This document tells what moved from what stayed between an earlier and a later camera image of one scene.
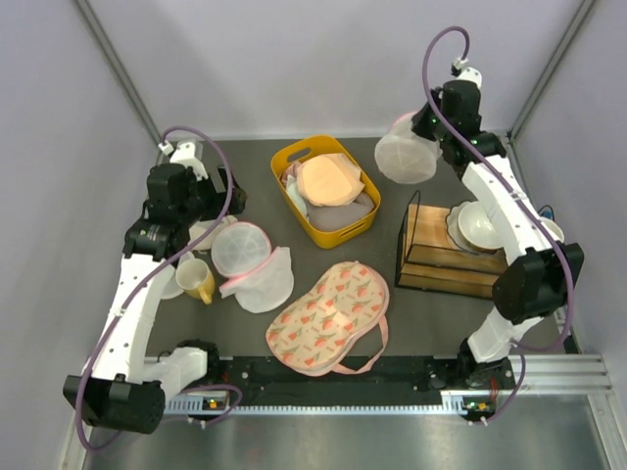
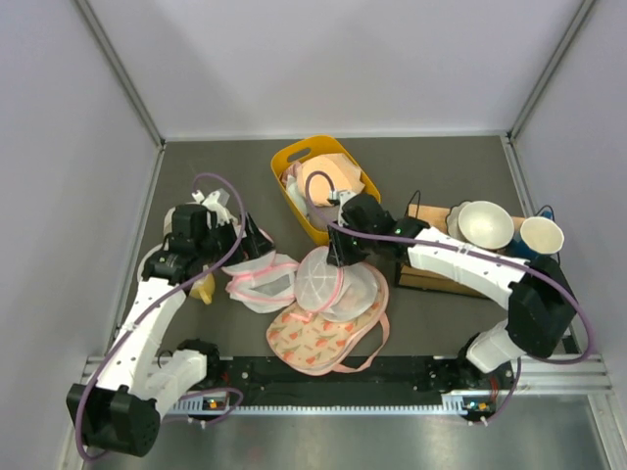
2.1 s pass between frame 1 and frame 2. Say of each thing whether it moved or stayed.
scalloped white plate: stayed
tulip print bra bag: stayed
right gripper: moved
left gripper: moved
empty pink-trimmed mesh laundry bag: stayed
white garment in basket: stayed
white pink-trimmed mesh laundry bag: moved
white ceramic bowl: stayed
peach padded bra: stayed
